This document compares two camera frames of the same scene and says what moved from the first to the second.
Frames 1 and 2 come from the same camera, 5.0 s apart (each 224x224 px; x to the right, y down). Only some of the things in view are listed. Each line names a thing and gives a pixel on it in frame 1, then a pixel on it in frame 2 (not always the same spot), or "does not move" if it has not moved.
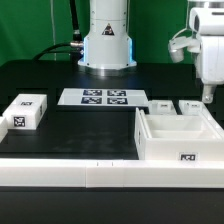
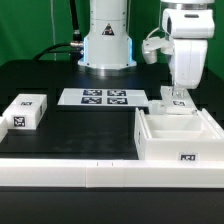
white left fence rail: x=4 y=128 does not move
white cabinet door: x=194 y=108 -> x=177 y=101
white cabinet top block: x=25 y=111 does not move
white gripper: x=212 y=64 -> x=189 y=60
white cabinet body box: x=177 y=137 does not move
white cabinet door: x=161 y=107 does not move
